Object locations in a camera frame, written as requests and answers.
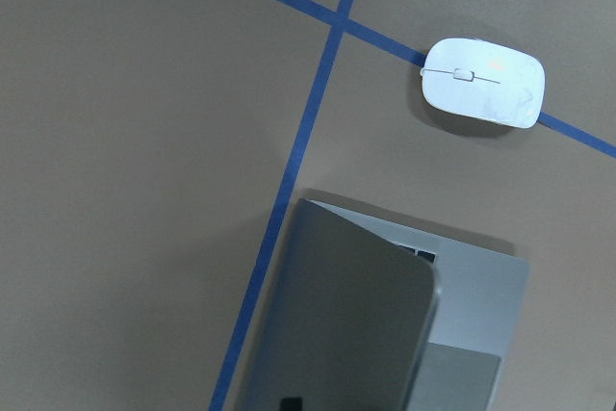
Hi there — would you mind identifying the grey laptop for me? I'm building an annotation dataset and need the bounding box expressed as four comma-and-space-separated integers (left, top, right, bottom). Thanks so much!
236, 199, 529, 410

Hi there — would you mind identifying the white computer mouse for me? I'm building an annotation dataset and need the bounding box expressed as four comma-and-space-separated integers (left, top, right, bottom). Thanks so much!
420, 38, 546, 129

